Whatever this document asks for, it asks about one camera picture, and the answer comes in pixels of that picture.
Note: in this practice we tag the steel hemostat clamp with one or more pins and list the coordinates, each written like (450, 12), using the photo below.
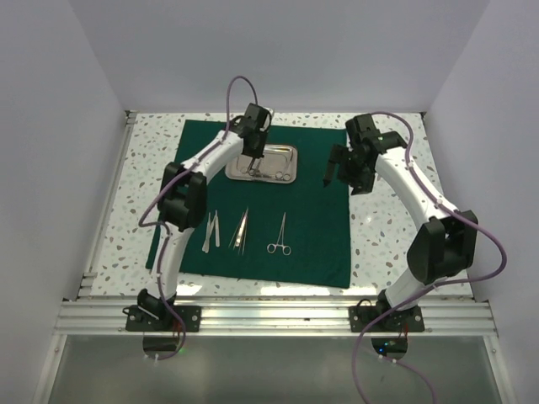
(279, 244)

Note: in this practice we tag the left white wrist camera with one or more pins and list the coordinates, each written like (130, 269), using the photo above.
(270, 116)

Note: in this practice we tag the pointed steel tweezers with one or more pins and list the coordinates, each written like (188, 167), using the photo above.
(241, 234)

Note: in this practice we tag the aluminium mounting rail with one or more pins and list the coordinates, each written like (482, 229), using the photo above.
(326, 316)

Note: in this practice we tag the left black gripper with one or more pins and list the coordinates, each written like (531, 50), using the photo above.
(258, 152)

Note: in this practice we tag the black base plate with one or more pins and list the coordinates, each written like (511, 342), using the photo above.
(185, 317)
(410, 320)

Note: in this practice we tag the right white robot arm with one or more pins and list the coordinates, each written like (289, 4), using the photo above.
(445, 241)

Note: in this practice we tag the steel forceps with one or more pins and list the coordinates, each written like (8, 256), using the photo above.
(234, 235)

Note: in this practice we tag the steel surgical scissors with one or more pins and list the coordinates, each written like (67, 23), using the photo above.
(278, 176)

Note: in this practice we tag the steel instrument tray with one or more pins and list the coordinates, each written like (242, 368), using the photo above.
(276, 158)

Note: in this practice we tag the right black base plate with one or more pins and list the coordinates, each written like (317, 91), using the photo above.
(410, 320)

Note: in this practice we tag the green surgical cloth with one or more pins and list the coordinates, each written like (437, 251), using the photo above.
(317, 220)

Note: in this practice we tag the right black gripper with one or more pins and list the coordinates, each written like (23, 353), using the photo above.
(339, 154)

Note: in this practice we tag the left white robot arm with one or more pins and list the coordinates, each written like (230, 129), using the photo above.
(181, 205)

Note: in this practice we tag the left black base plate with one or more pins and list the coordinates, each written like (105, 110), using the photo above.
(185, 317)

